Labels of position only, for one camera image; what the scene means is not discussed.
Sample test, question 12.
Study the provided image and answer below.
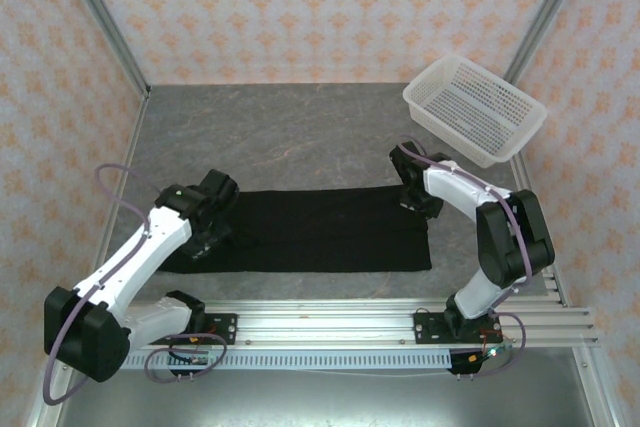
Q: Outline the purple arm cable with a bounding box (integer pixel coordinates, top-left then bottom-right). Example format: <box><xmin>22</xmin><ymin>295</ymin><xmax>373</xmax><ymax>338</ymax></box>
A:
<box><xmin>398</xmin><ymin>135</ymin><xmax>532</xmax><ymax>288</ymax></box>
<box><xmin>42</xmin><ymin>163</ymin><xmax>152</xmax><ymax>406</ymax></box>

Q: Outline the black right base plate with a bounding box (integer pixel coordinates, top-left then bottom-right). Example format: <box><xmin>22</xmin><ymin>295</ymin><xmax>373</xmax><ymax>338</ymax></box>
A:
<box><xmin>413</xmin><ymin>309</ymin><xmax>505</xmax><ymax>347</ymax></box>

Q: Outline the white slotted cable duct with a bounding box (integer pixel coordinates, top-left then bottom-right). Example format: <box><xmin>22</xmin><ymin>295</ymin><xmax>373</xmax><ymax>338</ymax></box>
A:
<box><xmin>122</xmin><ymin>349</ymin><xmax>454</xmax><ymax>371</ymax></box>

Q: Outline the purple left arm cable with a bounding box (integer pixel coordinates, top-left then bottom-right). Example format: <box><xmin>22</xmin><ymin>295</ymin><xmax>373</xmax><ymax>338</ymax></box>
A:
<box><xmin>42</xmin><ymin>163</ymin><xmax>152</xmax><ymax>406</ymax></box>

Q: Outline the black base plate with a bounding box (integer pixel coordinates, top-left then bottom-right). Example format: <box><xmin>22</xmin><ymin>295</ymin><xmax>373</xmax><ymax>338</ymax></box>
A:
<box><xmin>199</xmin><ymin>314</ymin><xmax>239</xmax><ymax>347</ymax></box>
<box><xmin>413</xmin><ymin>309</ymin><xmax>505</xmax><ymax>347</ymax></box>

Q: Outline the aluminium mounting rail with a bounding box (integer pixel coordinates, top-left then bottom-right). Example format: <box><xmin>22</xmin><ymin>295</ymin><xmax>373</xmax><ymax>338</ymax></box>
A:
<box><xmin>134</xmin><ymin>302</ymin><xmax>601</xmax><ymax>349</ymax></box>

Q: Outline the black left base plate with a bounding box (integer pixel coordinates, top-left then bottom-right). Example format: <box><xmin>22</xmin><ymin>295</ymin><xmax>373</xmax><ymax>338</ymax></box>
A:
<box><xmin>199</xmin><ymin>314</ymin><xmax>239</xmax><ymax>347</ymax></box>

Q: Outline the black t-shirt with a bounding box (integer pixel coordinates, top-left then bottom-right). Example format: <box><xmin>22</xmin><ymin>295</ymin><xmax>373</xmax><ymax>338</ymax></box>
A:
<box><xmin>154</xmin><ymin>185</ymin><xmax>434</xmax><ymax>274</ymax></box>

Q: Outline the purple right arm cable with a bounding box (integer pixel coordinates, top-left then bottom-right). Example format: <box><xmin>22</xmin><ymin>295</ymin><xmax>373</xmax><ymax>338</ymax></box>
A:
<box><xmin>398</xmin><ymin>135</ymin><xmax>532</xmax><ymax>288</ymax></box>

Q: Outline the aluminium frame post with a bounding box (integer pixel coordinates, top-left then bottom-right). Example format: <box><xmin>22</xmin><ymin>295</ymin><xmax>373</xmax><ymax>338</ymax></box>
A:
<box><xmin>503</xmin><ymin>0</ymin><xmax>596</xmax><ymax>83</ymax></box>
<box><xmin>53</xmin><ymin>0</ymin><xmax>152</xmax><ymax>98</ymax></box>

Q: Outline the white plastic laundry basket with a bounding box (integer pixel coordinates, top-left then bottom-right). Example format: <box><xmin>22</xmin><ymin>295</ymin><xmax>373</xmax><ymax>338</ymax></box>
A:
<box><xmin>402</xmin><ymin>54</ymin><xmax>548</xmax><ymax>170</ymax></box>

